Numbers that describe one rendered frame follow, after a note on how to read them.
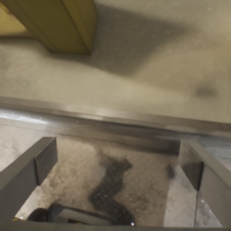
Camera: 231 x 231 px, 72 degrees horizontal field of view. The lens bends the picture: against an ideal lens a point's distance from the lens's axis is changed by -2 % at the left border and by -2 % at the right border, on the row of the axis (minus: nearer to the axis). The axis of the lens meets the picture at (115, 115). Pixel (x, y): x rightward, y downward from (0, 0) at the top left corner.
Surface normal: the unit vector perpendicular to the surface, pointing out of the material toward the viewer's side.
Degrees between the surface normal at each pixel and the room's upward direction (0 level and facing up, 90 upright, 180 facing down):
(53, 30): 90
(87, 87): 0
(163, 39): 0
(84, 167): 0
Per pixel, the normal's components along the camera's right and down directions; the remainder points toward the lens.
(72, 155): -0.14, -0.16
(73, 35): -0.15, 0.98
